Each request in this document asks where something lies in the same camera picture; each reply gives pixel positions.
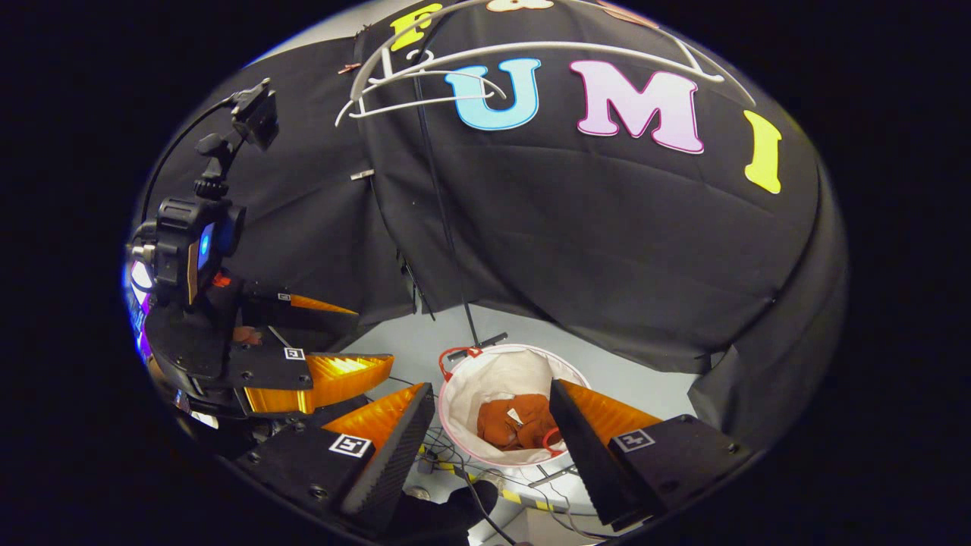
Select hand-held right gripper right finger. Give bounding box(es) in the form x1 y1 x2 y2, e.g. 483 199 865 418
548 378 753 532

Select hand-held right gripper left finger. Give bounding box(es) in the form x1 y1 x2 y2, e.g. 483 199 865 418
234 381 438 520

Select orange corduroy jacket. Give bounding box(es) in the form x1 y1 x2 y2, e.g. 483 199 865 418
476 393 566 452

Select white laundry hamper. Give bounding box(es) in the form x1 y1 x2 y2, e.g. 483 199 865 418
438 343 592 467

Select white clothes hanger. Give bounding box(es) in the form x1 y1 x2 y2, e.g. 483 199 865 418
349 0 758 107
335 49 507 128

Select black floor cables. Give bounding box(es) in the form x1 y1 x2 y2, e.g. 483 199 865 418
416 425 608 545

